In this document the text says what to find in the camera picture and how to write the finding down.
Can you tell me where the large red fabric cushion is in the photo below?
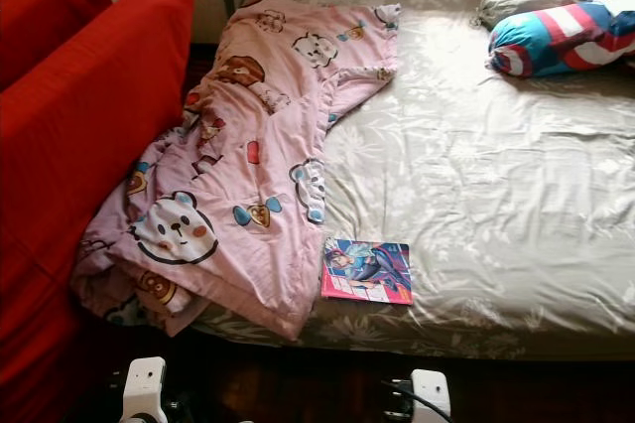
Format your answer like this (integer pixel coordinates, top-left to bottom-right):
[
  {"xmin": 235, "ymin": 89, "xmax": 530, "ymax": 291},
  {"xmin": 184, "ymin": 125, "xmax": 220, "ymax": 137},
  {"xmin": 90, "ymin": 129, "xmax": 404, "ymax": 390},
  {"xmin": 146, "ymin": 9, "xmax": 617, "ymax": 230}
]
[{"xmin": 0, "ymin": 0, "xmax": 195, "ymax": 423}]

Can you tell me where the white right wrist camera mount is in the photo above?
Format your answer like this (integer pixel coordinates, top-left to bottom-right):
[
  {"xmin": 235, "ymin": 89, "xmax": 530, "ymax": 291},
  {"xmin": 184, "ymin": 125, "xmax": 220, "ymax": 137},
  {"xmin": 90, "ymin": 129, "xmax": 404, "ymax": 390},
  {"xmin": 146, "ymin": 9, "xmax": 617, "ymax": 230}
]
[{"xmin": 409, "ymin": 369, "xmax": 451, "ymax": 423}]

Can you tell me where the pink cartoon bear blanket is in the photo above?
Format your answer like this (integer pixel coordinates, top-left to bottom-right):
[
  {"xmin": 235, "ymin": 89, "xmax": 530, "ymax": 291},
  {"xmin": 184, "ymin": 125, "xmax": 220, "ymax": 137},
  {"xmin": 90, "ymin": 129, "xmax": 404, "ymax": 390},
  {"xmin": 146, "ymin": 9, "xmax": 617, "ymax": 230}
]
[{"xmin": 71, "ymin": 0, "xmax": 401, "ymax": 342}]

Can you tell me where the bed with beige floral sheet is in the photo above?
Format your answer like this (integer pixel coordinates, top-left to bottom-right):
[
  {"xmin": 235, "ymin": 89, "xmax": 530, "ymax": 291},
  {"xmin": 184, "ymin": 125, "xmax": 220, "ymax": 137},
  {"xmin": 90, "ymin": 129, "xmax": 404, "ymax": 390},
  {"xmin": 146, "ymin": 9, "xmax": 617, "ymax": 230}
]
[{"xmin": 193, "ymin": 0, "xmax": 635, "ymax": 362}]

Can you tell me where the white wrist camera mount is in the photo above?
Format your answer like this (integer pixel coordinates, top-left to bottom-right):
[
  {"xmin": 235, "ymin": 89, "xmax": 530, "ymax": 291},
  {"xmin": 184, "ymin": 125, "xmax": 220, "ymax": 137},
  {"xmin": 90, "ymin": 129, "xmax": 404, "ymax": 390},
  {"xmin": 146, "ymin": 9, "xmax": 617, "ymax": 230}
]
[
  {"xmin": 409, "ymin": 369, "xmax": 451, "ymax": 423},
  {"xmin": 124, "ymin": 356, "xmax": 168, "ymax": 423}
]

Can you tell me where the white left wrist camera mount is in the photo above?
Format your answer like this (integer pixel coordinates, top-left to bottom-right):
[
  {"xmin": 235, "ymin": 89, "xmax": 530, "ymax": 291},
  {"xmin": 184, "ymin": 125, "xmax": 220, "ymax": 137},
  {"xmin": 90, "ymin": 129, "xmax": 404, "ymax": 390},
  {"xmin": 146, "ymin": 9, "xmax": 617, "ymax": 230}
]
[{"xmin": 124, "ymin": 356, "xmax": 168, "ymax": 423}]

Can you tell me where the blue red white striped bolster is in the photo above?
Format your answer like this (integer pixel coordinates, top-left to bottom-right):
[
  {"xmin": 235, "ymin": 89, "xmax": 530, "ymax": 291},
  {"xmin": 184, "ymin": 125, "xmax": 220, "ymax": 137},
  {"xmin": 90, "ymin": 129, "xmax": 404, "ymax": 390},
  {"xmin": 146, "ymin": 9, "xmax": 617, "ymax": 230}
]
[{"xmin": 487, "ymin": 0, "xmax": 635, "ymax": 78}]

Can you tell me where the colourful comic book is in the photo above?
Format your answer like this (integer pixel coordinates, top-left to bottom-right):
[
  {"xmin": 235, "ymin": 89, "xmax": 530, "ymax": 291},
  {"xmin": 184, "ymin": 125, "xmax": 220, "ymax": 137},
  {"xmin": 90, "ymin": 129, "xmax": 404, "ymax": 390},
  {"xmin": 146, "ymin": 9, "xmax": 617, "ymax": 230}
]
[{"xmin": 320, "ymin": 237, "xmax": 414, "ymax": 306}]

